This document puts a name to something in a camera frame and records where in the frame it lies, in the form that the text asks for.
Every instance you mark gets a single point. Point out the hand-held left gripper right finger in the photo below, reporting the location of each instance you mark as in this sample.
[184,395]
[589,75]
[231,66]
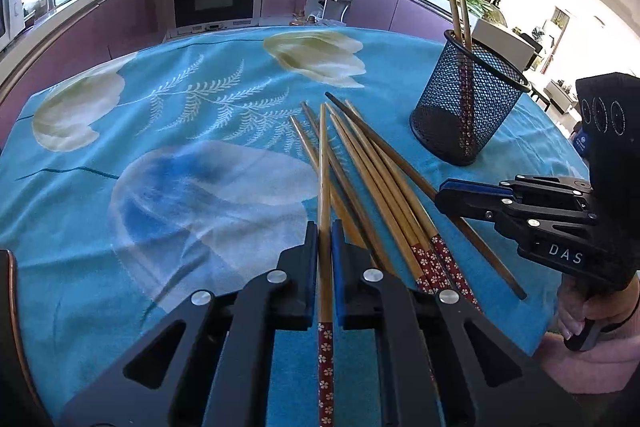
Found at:
[339,267]

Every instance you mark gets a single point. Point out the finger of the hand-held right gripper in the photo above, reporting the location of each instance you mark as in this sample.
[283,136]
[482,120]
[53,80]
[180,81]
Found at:
[470,204]
[480,188]

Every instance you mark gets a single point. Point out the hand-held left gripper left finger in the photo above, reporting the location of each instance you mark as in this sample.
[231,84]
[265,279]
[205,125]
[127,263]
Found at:
[311,267]

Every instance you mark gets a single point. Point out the bunch of bamboo chopsticks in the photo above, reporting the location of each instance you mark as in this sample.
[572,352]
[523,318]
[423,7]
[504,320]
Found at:
[390,202]

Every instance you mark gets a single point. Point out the black mesh utensil holder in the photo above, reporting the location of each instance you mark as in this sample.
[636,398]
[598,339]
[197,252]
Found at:
[500,107]

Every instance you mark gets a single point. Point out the person's right hand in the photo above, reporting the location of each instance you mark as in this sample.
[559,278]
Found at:
[570,307]

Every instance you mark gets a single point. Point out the white box appliance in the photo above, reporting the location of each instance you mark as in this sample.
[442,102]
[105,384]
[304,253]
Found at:
[505,39]

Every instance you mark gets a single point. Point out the person's pink clothing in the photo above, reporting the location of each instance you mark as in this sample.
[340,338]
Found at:
[595,372]

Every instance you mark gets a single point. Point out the blue floral tablecloth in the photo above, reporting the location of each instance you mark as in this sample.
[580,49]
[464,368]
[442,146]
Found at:
[150,132]

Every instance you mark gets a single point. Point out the white and black floor appliance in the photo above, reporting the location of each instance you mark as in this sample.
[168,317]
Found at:
[332,2]

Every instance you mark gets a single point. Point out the dark wooden chair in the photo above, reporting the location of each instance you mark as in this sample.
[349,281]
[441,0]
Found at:
[15,347]

